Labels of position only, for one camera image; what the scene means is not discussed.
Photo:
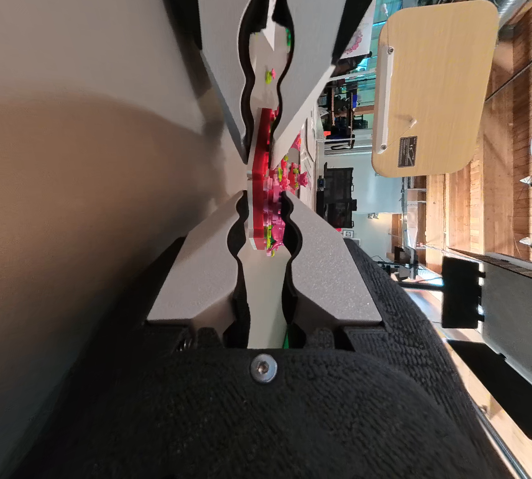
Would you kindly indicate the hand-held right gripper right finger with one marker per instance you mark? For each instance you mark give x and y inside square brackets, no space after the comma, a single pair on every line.
[332,279]

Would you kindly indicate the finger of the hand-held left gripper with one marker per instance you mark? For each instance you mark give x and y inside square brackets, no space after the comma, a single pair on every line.
[320,9]
[222,9]

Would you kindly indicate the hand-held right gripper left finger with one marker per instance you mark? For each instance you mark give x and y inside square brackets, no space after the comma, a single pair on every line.
[195,275]

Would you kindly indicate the red lego heart frame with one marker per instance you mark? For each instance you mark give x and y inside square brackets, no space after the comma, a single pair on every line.
[259,179]

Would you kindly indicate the lego set box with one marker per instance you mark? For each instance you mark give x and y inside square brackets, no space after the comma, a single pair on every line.
[360,40]

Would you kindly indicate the overhead light panel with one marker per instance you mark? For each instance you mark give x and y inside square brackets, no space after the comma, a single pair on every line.
[503,296]

